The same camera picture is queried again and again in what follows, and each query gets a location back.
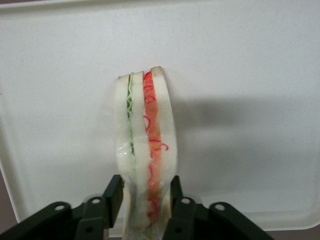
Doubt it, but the cream rectangular tray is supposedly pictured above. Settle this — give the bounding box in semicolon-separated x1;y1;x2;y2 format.
0;0;320;238

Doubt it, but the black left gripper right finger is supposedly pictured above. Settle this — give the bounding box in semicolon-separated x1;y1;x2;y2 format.
162;175;276;240

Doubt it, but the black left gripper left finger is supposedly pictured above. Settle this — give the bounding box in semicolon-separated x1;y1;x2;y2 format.
4;174;126;240

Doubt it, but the triangular sandwich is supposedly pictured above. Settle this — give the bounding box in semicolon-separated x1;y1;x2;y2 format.
113;66;180;240

